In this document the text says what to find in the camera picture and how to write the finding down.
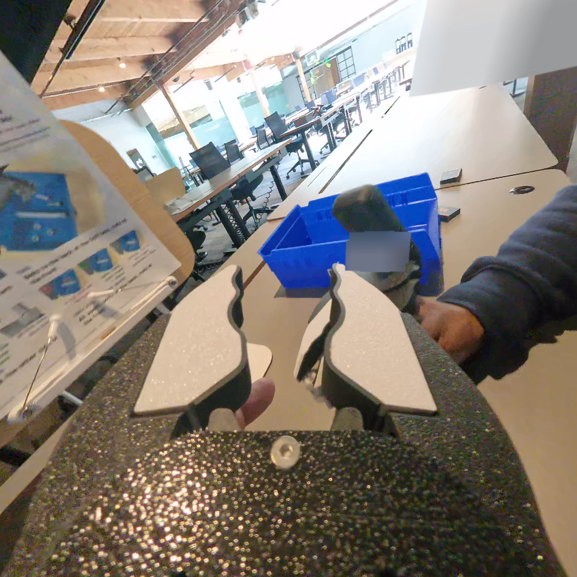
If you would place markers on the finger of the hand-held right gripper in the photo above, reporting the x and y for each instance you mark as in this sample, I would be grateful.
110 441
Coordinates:
311 338

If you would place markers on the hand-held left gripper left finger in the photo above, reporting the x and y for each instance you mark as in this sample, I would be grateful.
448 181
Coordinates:
198 347

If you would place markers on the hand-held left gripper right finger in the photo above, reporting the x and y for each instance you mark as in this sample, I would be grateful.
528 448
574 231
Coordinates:
378 351

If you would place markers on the person's right hand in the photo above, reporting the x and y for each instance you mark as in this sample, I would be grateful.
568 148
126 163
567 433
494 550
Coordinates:
450 329

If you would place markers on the person's left hand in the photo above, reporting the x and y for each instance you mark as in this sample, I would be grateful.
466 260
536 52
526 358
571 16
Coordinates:
257 399

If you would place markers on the white sign stand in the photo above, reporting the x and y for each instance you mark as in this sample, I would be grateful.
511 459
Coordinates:
260 360

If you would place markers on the large blue plastic bin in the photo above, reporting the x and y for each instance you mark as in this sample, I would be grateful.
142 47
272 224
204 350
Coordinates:
306 257

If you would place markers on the small black box red label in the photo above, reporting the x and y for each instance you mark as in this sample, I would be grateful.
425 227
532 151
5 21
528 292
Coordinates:
448 214

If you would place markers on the white table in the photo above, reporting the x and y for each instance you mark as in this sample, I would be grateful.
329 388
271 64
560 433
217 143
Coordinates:
450 130

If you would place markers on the wooden office desk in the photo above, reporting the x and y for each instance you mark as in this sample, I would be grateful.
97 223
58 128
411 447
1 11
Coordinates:
234 171

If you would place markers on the brown cardboard panel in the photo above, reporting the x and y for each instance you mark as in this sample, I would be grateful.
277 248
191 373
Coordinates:
169 187
148 212

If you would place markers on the round desk grommet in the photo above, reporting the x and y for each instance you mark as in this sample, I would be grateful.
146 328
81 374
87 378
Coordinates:
522 190

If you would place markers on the black mesh office chair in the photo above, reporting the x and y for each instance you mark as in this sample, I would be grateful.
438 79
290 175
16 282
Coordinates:
207 160

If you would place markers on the printed paper sheet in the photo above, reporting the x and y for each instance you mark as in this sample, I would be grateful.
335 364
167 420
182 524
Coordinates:
67 225

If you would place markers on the ceiling mounted device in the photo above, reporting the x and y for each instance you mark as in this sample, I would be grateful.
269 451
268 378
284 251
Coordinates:
248 12

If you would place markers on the dark panel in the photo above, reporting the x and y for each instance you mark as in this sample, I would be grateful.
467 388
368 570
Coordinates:
27 31

